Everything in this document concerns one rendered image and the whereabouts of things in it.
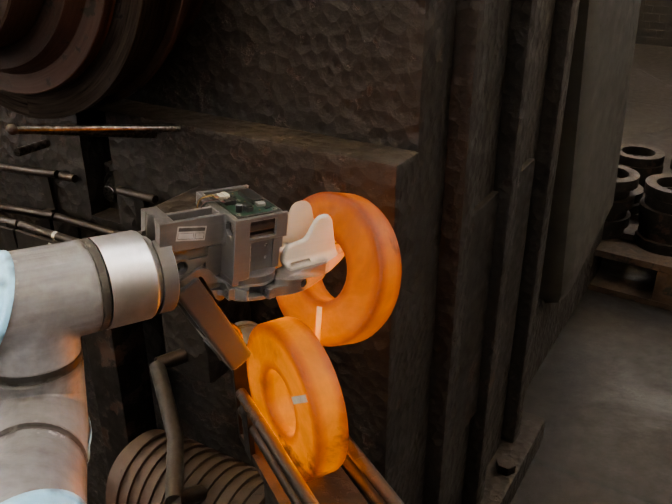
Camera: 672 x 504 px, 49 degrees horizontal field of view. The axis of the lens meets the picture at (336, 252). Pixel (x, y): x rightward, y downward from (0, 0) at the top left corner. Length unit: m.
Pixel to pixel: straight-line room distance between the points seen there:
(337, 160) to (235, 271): 0.27
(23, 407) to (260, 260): 0.22
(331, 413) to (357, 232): 0.17
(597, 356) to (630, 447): 0.37
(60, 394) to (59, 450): 0.07
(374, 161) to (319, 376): 0.28
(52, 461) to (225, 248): 0.22
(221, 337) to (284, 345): 0.06
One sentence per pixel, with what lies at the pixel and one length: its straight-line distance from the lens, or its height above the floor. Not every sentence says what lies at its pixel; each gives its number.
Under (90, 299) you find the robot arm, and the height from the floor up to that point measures 0.87.
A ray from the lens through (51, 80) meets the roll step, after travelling 0.96.
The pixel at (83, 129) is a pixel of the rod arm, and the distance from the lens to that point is 0.94.
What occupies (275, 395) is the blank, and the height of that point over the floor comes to 0.69.
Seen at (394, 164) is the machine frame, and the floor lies 0.87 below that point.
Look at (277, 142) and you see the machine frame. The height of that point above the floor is 0.87.
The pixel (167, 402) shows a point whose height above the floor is 0.59.
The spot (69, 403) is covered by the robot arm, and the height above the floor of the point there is 0.79.
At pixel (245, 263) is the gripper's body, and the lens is 0.63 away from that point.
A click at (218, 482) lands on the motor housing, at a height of 0.53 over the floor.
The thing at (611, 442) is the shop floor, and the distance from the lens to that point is 1.87.
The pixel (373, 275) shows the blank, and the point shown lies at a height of 0.82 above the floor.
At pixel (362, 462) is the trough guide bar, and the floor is 0.69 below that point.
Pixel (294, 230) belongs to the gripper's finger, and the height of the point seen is 0.85.
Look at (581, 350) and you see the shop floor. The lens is 2.17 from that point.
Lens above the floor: 1.14
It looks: 26 degrees down
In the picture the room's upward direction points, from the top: straight up
